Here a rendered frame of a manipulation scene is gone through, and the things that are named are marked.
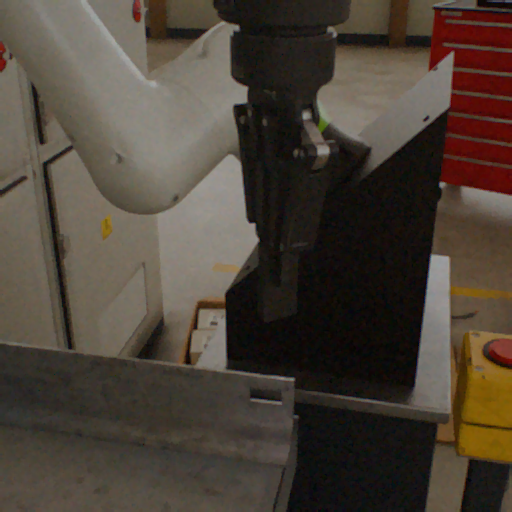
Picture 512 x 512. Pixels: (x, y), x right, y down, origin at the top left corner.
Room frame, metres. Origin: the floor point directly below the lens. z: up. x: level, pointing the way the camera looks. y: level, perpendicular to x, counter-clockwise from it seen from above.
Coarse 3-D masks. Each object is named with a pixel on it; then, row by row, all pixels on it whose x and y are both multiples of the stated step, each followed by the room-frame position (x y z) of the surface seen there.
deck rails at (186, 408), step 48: (0, 384) 0.55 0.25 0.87; (48, 384) 0.54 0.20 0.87; (96, 384) 0.53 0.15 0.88; (144, 384) 0.52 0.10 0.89; (192, 384) 0.51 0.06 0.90; (240, 384) 0.50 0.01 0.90; (288, 384) 0.49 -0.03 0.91; (96, 432) 0.50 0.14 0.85; (144, 432) 0.50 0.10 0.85; (192, 432) 0.50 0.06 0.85; (240, 432) 0.50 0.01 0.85; (288, 432) 0.49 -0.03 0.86
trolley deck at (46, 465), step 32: (0, 448) 0.48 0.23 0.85; (32, 448) 0.48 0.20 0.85; (64, 448) 0.48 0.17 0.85; (96, 448) 0.48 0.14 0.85; (128, 448) 0.48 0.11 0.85; (0, 480) 0.44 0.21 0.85; (32, 480) 0.44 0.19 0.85; (64, 480) 0.44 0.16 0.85; (96, 480) 0.44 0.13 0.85; (128, 480) 0.44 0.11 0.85; (160, 480) 0.44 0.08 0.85; (192, 480) 0.44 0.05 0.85; (224, 480) 0.44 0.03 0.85; (256, 480) 0.44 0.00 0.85; (288, 480) 0.47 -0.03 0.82
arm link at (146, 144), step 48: (0, 0) 0.72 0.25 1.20; (48, 0) 0.74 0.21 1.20; (48, 48) 0.73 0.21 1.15; (96, 48) 0.75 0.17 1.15; (48, 96) 0.74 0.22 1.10; (96, 96) 0.73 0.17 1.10; (144, 96) 0.76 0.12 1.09; (192, 96) 0.80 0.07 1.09; (96, 144) 0.74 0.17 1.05; (144, 144) 0.74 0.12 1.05; (192, 144) 0.77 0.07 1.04; (144, 192) 0.73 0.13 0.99
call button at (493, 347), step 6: (498, 342) 0.56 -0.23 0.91; (504, 342) 0.56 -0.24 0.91; (510, 342) 0.56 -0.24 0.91; (492, 348) 0.55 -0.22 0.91; (498, 348) 0.55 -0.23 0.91; (504, 348) 0.55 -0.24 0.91; (510, 348) 0.55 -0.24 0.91; (492, 354) 0.54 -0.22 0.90; (498, 354) 0.54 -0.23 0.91; (504, 354) 0.54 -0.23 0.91; (510, 354) 0.54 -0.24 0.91; (498, 360) 0.54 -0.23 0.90; (504, 360) 0.53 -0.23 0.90; (510, 360) 0.53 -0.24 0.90
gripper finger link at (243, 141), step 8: (240, 104) 0.55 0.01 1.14; (240, 112) 0.55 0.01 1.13; (240, 128) 0.55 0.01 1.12; (248, 128) 0.54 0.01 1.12; (240, 136) 0.55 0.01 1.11; (248, 136) 0.54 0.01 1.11; (240, 144) 0.55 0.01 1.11; (248, 144) 0.54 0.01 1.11; (240, 152) 0.55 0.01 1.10; (248, 152) 0.54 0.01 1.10; (240, 160) 0.55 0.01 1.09; (248, 160) 0.54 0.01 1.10; (248, 168) 0.54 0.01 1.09; (248, 176) 0.53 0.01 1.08; (248, 184) 0.53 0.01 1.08; (248, 192) 0.53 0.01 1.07; (248, 200) 0.53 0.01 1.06; (248, 208) 0.53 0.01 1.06; (248, 216) 0.53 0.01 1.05
